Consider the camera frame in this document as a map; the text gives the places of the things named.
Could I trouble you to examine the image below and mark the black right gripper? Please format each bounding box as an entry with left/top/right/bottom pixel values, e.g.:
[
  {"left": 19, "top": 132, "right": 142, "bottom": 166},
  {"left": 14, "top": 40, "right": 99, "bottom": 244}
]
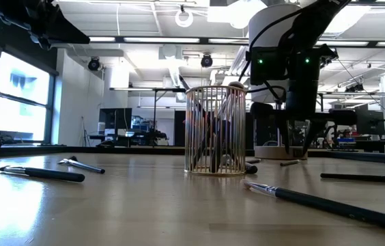
[{"left": 250, "top": 85, "right": 357, "bottom": 157}]

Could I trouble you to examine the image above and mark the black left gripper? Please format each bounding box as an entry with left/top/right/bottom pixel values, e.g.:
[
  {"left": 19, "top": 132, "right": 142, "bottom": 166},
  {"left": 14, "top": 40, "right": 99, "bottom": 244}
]
[{"left": 0, "top": 0, "right": 91, "bottom": 51}]

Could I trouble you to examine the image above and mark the thick black silver-headed brush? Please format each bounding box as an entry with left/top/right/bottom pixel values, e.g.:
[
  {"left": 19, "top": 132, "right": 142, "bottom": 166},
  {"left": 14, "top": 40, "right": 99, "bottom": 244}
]
[{"left": 220, "top": 154, "right": 259, "bottom": 175}]

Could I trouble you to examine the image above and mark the long thin black brush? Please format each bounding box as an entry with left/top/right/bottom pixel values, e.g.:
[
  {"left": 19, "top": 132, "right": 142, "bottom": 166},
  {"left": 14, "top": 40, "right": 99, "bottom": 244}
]
[{"left": 319, "top": 172, "right": 385, "bottom": 185}]

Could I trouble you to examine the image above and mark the silver-handled brow brush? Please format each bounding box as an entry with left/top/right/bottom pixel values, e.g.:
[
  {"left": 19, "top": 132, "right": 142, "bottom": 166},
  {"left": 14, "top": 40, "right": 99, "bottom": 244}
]
[{"left": 57, "top": 156, "right": 106, "bottom": 174}]

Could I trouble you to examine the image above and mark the thick black-handled makeup brush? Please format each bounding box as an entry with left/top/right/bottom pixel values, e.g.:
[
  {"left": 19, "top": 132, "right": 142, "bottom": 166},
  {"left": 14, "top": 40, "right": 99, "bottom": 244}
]
[{"left": 0, "top": 165, "right": 86, "bottom": 183}]

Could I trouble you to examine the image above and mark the black monitor on arm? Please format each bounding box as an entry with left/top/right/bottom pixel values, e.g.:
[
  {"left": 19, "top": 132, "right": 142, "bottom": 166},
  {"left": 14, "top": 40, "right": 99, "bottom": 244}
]
[{"left": 355, "top": 104, "right": 385, "bottom": 136}]

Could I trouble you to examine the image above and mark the background robot workstation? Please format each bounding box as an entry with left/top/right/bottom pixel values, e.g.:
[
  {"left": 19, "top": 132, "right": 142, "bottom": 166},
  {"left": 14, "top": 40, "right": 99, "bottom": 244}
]
[{"left": 320, "top": 124, "right": 357, "bottom": 151}]

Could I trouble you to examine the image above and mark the black ceiling spotlight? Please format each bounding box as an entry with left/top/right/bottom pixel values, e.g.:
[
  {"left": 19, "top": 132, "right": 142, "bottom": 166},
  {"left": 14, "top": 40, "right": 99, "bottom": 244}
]
[
  {"left": 201, "top": 53, "right": 214, "bottom": 68},
  {"left": 87, "top": 56, "right": 102, "bottom": 72}
]

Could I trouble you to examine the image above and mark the long black white-tipped brush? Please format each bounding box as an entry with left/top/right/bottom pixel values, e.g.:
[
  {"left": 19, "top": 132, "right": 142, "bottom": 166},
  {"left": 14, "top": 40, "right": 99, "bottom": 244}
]
[{"left": 242, "top": 180, "right": 385, "bottom": 235}]

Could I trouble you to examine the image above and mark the large window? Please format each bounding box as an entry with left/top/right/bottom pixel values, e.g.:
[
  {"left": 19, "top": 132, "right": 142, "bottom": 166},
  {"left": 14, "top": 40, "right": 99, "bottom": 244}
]
[{"left": 0, "top": 47, "right": 59, "bottom": 144}]

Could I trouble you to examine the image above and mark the white shade table lamp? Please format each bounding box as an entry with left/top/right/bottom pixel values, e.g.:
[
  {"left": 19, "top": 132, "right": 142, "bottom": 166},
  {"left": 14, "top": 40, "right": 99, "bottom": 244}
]
[{"left": 248, "top": 3, "right": 309, "bottom": 161}]

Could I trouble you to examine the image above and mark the black computer monitor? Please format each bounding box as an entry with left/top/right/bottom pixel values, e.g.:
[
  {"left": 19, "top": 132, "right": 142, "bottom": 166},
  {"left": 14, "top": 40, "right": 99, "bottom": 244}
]
[{"left": 98, "top": 107, "right": 133, "bottom": 130}]

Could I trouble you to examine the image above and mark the long ceiling light fixture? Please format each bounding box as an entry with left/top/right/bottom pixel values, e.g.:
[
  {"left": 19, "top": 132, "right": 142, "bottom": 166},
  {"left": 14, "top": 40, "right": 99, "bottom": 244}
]
[{"left": 88, "top": 36, "right": 385, "bottom": 49}]

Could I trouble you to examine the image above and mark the dark partition panel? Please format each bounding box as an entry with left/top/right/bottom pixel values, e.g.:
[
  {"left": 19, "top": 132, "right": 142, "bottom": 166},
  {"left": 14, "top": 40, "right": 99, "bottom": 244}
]
[{"left": 173, "top": 109, "right": 296, "bottom": 148}]

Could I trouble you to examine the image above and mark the background office desk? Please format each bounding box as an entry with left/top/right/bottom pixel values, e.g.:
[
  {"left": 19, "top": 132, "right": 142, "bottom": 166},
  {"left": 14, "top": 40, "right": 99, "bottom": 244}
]
[{"left": 88, "top": 131, "right": 170, "bottom": 148}]

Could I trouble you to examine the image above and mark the gold wire basket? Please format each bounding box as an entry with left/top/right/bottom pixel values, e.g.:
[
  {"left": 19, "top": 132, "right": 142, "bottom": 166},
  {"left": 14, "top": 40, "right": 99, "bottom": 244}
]
[{"left": 184, "top": 85, "right": 248, "bottom": 177}]

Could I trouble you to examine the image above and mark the black table frame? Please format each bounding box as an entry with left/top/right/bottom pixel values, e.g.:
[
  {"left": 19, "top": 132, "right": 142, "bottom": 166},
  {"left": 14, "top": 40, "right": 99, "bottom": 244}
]
[{"left": 0, "top": 145, "right": 385, "bottom": 167}]

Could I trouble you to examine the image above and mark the white ceiling ring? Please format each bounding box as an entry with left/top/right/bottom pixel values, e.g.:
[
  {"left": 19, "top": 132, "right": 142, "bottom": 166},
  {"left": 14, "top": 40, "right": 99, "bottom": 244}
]
[{"left": 174, "top": 9, "right": 195, "bottom": 29}]

